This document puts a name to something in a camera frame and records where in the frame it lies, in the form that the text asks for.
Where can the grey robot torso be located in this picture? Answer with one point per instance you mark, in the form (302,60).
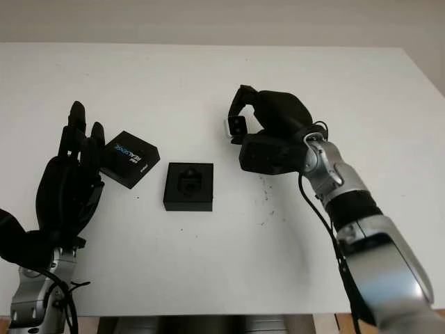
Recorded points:
(208,325)

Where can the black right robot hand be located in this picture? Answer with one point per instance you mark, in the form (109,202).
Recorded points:
(278,111)

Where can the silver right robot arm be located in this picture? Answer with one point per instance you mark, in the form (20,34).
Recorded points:
(379,250)

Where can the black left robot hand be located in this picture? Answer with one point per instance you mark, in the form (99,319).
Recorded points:
(62,195)

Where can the black camera box base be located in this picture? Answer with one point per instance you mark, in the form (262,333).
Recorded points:
(187,188)

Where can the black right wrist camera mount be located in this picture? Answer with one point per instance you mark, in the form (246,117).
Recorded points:
(267,153)

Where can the black RealSense box lid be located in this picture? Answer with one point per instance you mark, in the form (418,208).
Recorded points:
(132,156)

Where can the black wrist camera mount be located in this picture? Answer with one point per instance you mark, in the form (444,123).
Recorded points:
(14,236)
(267,153)

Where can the small silver RealSense camera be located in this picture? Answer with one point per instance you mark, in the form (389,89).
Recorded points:
(236,126)

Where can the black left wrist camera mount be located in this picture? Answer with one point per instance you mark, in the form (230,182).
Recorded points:
(14,236)

